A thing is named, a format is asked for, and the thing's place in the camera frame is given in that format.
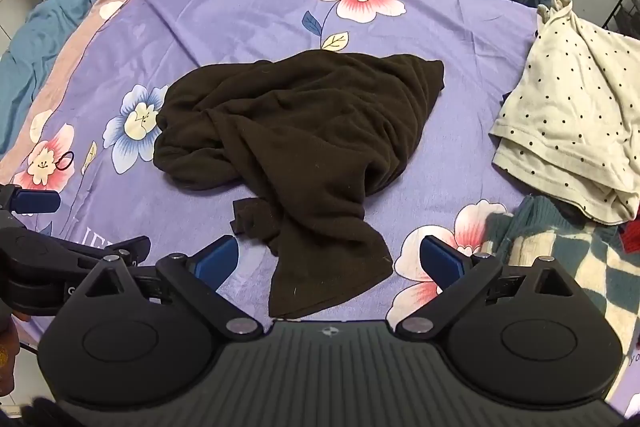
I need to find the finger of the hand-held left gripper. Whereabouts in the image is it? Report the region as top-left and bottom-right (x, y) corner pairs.
(70, 235), (152, 266)
(0, 186), (62, 229)

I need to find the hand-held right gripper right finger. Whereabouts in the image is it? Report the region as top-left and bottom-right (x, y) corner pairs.
(395, 234), (576, 341)

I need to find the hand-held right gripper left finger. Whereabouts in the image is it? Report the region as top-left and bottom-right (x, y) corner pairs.
(82, 234), (264, 341)

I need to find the dark brown shirt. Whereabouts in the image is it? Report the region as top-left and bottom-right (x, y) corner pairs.
(152, 49), (446, 320)

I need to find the green cream checkered sweater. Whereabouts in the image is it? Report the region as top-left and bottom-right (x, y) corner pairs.
(485, 194), (640, 358)

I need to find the blue duvet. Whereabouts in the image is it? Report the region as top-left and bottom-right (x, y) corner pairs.
(0, 0), (169, 154)

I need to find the red cloth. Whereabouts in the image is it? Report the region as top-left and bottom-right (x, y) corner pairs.
(617, 206), (640, 254)

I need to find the cream polka dot garment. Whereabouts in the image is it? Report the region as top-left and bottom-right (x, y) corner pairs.
(489, 0), (640, 226)

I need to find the purple floral blanket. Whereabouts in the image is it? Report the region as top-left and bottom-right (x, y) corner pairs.
(0, 0), (640, 348)

